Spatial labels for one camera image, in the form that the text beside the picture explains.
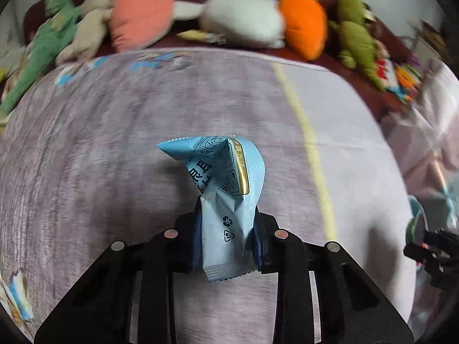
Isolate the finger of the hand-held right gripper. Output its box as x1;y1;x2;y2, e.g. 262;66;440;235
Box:
423;228;459;246
403;242;459;289

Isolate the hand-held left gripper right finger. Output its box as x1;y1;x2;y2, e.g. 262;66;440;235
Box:
251;206;415;344

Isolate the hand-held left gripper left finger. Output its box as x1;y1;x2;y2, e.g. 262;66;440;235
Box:
34;197;203;344

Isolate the light blue snack wrapper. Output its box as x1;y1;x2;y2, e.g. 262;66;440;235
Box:
157;135;266;284

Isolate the teal plastic bin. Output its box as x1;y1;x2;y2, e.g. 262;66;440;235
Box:
405;195;427;244

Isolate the pink plaid blanket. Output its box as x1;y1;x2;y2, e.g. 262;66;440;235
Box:
380;57;459;223

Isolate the purple wood-print cloth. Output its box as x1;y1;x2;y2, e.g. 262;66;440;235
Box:
0;48;418;334

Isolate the colourful small toy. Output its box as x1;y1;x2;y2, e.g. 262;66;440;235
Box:
392;57;424;104

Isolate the small bear plush red outfit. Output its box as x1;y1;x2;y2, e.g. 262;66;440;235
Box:
373;41;398;90

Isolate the cardboard box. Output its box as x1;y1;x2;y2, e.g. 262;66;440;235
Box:
412;18;447;58

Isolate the olive dinosaur plush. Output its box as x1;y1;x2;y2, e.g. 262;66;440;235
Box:
328;0;386;92

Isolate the orange carrot rabbit plush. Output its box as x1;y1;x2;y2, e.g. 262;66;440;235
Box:
279;0;328;61

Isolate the white duck plush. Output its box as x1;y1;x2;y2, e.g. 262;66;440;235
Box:
173;0;287;49

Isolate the pink carrot rabbit plush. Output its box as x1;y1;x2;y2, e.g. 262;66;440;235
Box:
108;0;180;52

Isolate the beige hedgehog plush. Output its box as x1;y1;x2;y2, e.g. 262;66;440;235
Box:
55;0;115;65

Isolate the green dinosaur plush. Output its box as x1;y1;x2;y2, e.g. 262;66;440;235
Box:
0;0;81;115

